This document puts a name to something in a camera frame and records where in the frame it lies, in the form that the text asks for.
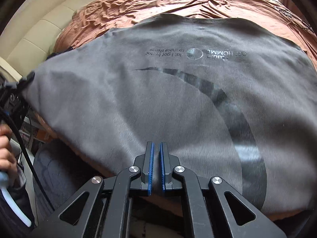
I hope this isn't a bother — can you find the grey t-shirt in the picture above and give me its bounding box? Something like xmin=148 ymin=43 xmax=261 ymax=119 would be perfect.
xmin=23 ymin=13 xmax=316 ymax=214

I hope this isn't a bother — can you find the person's left hand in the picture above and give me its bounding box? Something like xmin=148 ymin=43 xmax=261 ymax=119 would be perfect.
xmin=0 ymin=124 xmax=18 ymax=186

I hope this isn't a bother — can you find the cream padded headboard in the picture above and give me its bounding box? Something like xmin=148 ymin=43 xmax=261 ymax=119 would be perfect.
xmin=1 ymin=0 xmax=94 ymax=81

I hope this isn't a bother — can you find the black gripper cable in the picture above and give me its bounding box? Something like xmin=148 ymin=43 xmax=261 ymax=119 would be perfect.
xmin=0 ymin=108 xmax=56 ymax=212

